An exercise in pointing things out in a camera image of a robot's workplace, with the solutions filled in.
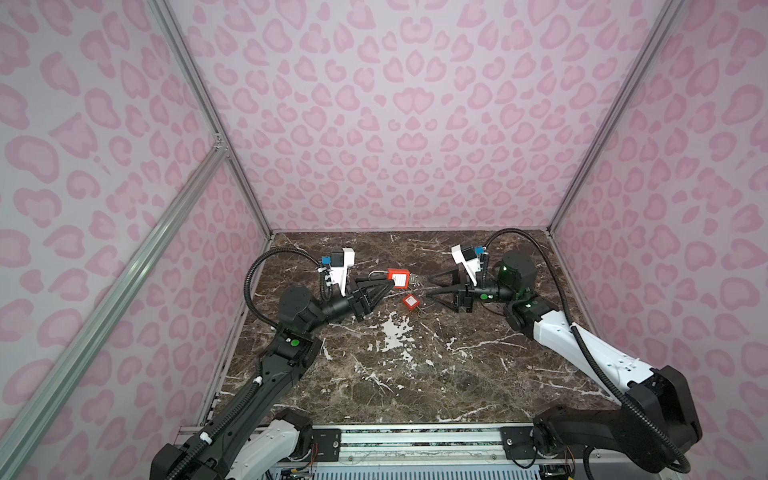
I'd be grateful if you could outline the diagonal aluminium frame bar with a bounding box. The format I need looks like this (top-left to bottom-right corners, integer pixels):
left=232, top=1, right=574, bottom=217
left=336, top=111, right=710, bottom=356
left=1, top=145, right=228, bottom=479

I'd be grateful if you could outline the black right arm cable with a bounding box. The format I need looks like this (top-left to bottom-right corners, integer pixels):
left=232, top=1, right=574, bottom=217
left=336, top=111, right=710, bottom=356
left=482, top=227, right=692, bottom=475

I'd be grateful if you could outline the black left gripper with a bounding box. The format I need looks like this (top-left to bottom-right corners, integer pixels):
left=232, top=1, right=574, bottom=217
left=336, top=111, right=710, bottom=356
left=305, top=276, right=393, bottom=339

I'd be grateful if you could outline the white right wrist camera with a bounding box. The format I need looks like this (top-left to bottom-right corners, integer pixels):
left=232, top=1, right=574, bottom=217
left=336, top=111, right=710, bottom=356
left=451, top=245, right=486, bottom=286

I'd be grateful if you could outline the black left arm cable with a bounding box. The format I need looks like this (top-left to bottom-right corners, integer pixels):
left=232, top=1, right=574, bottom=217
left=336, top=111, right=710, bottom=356
left=243, top=247, right=325, bottom=330

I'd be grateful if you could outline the red padlock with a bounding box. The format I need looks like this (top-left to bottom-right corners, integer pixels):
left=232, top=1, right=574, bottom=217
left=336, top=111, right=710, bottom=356
left=402, top=294, right=421, bottom=311
left=368, top=268, right=411, bottom=290

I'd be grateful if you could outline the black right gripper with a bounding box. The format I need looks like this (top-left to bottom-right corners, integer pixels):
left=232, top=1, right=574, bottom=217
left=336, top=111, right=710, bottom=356
left=429, top=267, right=517, bottom=317

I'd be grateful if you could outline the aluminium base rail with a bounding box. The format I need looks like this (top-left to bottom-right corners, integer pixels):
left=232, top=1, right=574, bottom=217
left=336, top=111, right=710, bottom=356
left=161, top=421, right=691, bottom=480

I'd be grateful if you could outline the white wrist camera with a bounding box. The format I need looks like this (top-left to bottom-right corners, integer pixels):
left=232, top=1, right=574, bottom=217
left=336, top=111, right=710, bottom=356
left=451, top=245, right=486, bottom=286
left=318, top=247, right=355, bottom=300

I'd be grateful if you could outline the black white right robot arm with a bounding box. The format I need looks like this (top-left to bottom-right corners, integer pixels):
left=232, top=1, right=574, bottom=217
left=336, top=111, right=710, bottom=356
left=427, top=246, right=702, bottom=473

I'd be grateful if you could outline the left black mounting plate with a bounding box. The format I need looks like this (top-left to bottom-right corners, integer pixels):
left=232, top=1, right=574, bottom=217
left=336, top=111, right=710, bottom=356
left=288, top=428, right=342, bottom=464

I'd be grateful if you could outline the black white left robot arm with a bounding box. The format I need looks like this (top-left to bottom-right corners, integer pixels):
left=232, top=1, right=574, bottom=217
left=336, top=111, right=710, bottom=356
left=149, top=279, right=395, bottom=479

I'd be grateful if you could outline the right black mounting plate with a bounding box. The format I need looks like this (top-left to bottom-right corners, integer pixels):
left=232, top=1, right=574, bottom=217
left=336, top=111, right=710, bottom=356
left=499, top=424, right=538, bottom=462

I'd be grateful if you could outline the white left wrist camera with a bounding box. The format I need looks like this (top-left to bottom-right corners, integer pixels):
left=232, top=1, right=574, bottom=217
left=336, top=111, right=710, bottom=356
left=318, top=247, right=355, bottom=300

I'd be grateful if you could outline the black mounting plate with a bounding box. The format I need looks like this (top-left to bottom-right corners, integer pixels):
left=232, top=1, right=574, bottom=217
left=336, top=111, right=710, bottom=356
left=499, top=424, right=538, bottom=462
left=288, top=428, right=342, bottom=464

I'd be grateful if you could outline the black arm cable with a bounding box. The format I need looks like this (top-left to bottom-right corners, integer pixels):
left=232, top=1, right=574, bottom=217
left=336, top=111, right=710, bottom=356
left=482, top=227, right=692, bottom=475
left=243, top=247, right=325, bottom=330

